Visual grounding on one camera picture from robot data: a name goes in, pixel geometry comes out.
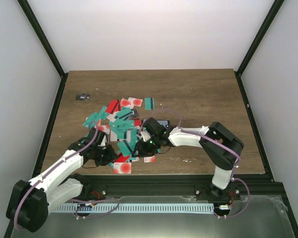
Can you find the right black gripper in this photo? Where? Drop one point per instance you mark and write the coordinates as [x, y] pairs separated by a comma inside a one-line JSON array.
[[143, 150]]

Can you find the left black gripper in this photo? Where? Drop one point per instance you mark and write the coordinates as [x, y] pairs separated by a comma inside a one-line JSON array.
[[111, 157]]

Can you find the black card holder wallet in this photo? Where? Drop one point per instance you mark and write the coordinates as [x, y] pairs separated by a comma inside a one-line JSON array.
[[164, 123]]

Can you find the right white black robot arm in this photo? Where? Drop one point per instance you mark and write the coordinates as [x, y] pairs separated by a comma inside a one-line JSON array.
[[220, 144]]

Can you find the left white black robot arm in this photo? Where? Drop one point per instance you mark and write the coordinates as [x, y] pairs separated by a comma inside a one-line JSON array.
[[32, 201]]

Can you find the teal card centre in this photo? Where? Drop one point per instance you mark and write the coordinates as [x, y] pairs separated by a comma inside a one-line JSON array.
[[120, 126]]

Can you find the teal card left edge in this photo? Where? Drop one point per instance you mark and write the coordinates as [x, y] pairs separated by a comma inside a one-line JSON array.
[[93, 120]]

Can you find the teal card with stripe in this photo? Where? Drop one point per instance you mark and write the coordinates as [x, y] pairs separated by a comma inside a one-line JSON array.
[[149, 103]]

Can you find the red card black stripe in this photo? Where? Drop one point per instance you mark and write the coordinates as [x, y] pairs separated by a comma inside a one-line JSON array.
[[113, 106]]

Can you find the light blue slotted strip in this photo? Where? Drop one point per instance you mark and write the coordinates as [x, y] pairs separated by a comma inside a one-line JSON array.
[[190, 208]]

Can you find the small black tag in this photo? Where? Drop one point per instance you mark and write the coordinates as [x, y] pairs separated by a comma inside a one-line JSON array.
[[82, 97]]

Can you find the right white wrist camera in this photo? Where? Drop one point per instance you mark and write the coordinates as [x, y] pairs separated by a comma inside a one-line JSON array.
[[145, 136]]

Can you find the black front rail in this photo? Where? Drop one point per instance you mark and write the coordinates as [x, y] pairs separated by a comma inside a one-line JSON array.
[[199, 186]]

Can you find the left black frame post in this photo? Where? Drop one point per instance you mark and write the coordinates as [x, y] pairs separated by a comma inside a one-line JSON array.
[[31, 17]]

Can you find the black frame post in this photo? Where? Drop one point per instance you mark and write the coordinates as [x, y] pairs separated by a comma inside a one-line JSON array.
[[31, 17], [268, 20]]

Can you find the right black frame post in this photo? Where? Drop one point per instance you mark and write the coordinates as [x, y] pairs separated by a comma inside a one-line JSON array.
[[268, 20]]

